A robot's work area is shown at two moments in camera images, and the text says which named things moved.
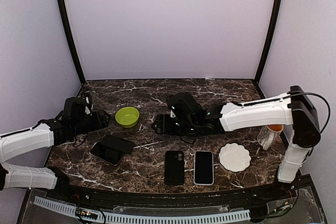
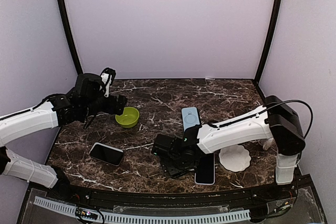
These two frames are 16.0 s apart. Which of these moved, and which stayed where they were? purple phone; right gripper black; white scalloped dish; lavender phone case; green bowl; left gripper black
Moved: left gripper black; right gripper black
Stayed: lavender phone case; white scalloped dish; purple phone; green bowl
